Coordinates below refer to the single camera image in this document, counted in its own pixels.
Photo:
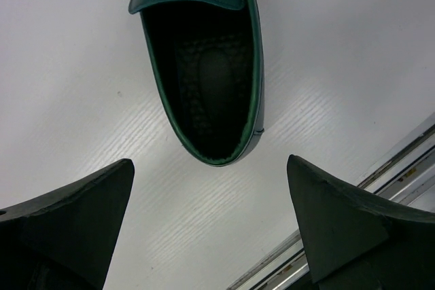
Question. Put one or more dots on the aluminium mounting rail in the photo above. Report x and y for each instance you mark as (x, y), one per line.
(349, 144)

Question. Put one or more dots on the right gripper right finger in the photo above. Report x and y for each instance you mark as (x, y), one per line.
(354, 239)

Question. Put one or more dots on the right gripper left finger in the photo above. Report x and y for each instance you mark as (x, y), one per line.
(65, 239)

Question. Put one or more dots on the green metallic loafer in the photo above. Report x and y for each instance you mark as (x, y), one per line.
(208, 64)

